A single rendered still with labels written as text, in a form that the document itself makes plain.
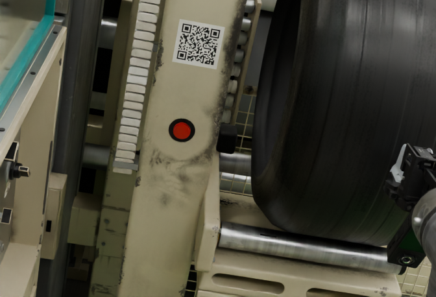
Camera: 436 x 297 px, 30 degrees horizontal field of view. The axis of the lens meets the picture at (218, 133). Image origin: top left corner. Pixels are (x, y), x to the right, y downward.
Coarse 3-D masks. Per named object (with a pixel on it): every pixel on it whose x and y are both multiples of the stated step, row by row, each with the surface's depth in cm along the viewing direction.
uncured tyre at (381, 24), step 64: (320, 0) 122; (384, 0) 120; (320, 64) 120; (384, 64) 118; (256, 128) 161; (320, 128) 120; (384, 128) 120; (256, 192) 145; (320, 192) 125; (384, 192) 125
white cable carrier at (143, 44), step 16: (144, 0) 132; (160, 0) 132; (144, 16) 133; (144, 32) 134; (144, 48) 135; (144, 64) 137; (128, 80) 138; (144, 80) 138; (128, 96) 139; (144, 96) 140; (128, 112) 140; (128, 128) 142; (128, 144) 143; (128, 160) 144
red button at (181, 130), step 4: (176, 124) 140; (180, 124) 140; (184, 124) 140; (176, 128) 140; (180, 128) 140; (184, 128) 140; (188, 128) 140; (176, 132) 140; (180, 132) 140; (184, 132) 140; (188, 132) 140; (176, 136) 141; (180, 136) 141; (184, 136) 141
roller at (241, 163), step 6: (222, 156) 167; (228, 156) 167; (234, 156) 167; (240, 156) 168; (246, 156) 168; (222, 162) 167; (228, 162) 167; (234, 162) 167; (240, 162) 167; (246, 162) 167; (222, 168) 167; (228, 168) 167; (234, 168) 167; (240, 168) 167; (246, 168) 167; (240, 174) 168; (246, 174) 168
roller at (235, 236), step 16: (224, 224) 142; (240, 224) 143; (224, 240) 141; (240, 240) 142; (256, 240) 142; (272, 240) 142; (288, 240) 142; (304, 240) 143; (320, 240) 144; (336, 240) 145; (288, 256) 143; (304, 256) 143; (320, 256) 143; (336, 256) 143; (352, 256) 143; (368, 256) 144; (384, 256) 144; (384, 272) 145; (400, 272) 145
